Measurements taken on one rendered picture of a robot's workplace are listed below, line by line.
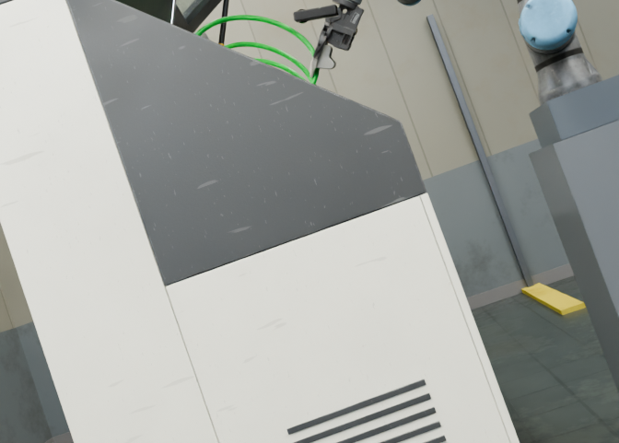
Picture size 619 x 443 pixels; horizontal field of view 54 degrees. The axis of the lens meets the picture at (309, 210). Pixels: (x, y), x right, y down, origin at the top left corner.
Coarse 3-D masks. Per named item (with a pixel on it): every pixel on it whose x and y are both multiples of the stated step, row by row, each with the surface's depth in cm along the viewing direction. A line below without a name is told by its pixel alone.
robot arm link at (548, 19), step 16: (528, 0) 137; (544, 0) 133; (560, 0) 132; (528, 16) 135; (544, 16) 134; (560, 16) 133; (576, 16) 133; (528, 32) 136; (544, 32) 135; (560, 32) 134; (544, 48) 139; (560, 48) 143
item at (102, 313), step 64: (0, 0) 129; (64, 0) 129; (0, 64) 128; (64, 64) 128; (0, 128) 127; (64, 128) 127; (0, 192) 127; (64, 192) 127; (128, 192) 127; (64, 256) 126; (128, 256) 126; (64, 320) 125; (128, 320) 125; (64, 384) 125; (128, 384) 125; (192, 384) 125
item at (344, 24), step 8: (336, 0) 156; (344, 0) 155; (344, 8) 159; (352, 8) 157; (360, 8) 156; (344, 16) 158; (352, 16) 157; (360, 16) 157; (328, 24) 157; (336, 24) 156; (344, 24) 158; (352, 24) 157; (328, 32) 157; (336, 32) 158; (344, 32) 157; (352, 32) 156; (328, 40) 159; (336, 40) 158; (344, 40) 158; (352, 40) 159; (344, 48) 158
